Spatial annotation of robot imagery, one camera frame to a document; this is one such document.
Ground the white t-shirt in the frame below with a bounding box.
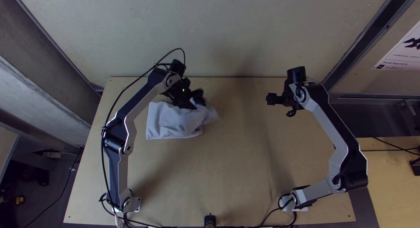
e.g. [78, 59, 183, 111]
[145, 100, 219, 140]

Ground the white paper poster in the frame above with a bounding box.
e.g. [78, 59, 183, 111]
[371, 20, 420, 73]

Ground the black cable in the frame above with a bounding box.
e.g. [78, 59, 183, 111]
[373, 137, 420, 156]
[257, 193, 298, 228]
[360, 147, 413, 152]
[99, 48, 187, 227]
[24, 146, 83, 228]

